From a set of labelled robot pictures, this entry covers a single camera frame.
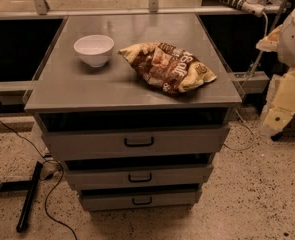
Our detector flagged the white ceramic bowl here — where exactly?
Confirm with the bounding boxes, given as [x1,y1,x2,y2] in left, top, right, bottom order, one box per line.
[74,35,114,67]

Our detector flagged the black metal floor bar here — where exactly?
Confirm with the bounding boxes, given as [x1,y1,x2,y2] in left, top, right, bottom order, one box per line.
[16,162,43,233]

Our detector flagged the grey drawer cabinet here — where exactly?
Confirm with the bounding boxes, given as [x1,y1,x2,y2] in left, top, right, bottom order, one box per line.
[23,13,243,213]

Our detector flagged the white power cord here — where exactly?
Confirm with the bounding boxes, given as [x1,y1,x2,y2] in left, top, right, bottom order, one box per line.
[243,11,270,82]

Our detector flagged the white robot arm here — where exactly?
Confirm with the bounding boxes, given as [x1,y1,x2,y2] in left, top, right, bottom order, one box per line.
[256,9,295,137]

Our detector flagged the grey top drawer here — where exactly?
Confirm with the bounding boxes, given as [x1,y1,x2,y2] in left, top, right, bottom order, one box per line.
[42,126,229,161]

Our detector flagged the white power strip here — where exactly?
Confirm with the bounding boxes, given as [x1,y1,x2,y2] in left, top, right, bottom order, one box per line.
[219,0,265,17]

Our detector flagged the metal rail frame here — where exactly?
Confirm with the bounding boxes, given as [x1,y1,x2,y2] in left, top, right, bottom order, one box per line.
[0,0,288,21]

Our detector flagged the grey bottom drawer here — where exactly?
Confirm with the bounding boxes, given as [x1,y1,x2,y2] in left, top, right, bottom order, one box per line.
[80,188,202,211]

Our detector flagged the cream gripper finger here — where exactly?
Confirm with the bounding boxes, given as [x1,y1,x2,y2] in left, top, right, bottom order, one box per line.
[260,68,295,137]
[256,25,282,52]

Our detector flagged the grey middle drawer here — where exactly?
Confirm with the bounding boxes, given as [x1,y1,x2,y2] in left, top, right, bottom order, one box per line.
[65,164,213,190]

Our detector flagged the brown yellow chip bag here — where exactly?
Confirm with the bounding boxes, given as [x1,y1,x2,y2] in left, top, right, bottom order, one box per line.
[119,42,217,95]

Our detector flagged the grey drawer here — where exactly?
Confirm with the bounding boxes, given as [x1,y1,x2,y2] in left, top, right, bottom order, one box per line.
[42,126,229,161]
[65,164,213,190]
[80,188,202,211]

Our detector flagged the black floor cable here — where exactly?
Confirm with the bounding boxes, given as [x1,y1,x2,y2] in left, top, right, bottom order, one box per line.
[0,114,79,240]

